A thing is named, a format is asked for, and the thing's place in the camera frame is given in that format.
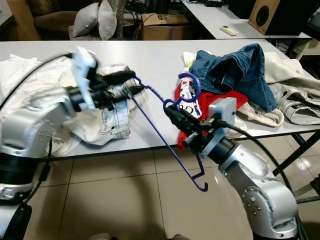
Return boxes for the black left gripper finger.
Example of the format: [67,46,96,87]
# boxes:
[106,69,137,86]
[113,83,147,102]

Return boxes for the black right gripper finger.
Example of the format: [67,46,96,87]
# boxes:
[162,107,192,137]
[166,103,202,129]

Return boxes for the blue wire hanger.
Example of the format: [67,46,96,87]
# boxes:
[129,71,210,193]

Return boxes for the white stitched trousers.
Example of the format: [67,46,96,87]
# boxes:
[52,62,148,157]

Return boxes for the blue denim jeans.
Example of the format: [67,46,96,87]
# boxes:
[189,43,278,113]

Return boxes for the white cloth with red print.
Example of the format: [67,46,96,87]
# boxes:
[181,51,202,118]

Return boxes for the red folded garment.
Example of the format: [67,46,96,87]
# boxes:
[175,82,250,150]

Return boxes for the grey pillow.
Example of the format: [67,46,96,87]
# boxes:
[97,0,118,41]
[73,2,101,38]

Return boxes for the brown cardboard box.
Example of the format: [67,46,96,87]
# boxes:
[140,13,191,41]

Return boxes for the brown armchair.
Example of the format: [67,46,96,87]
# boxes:
[32,0,81,33]

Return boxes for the white shirt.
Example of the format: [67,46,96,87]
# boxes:
[0,52,81,101]

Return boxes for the white remote control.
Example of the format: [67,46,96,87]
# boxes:
[220,25,240,36]

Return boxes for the pale cargo trousers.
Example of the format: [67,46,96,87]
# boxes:
[237,82,320,127]

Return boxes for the tan wooden panel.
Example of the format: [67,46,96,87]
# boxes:
[5,0,34,43]

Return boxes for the beige garment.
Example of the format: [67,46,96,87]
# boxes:
[262,50,320,86]

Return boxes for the wooden loudspeaker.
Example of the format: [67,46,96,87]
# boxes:
[248,0,281,35]

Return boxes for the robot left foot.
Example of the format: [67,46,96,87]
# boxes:
[87,232,111,240]

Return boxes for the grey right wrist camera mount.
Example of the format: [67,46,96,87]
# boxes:
[201,97,238,158]

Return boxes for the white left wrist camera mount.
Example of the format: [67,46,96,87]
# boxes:
[72,46,100,112]

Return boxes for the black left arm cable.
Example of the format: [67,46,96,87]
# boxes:
[0,52,82,108]

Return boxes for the black table frame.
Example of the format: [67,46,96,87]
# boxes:
[274,131,320,203]

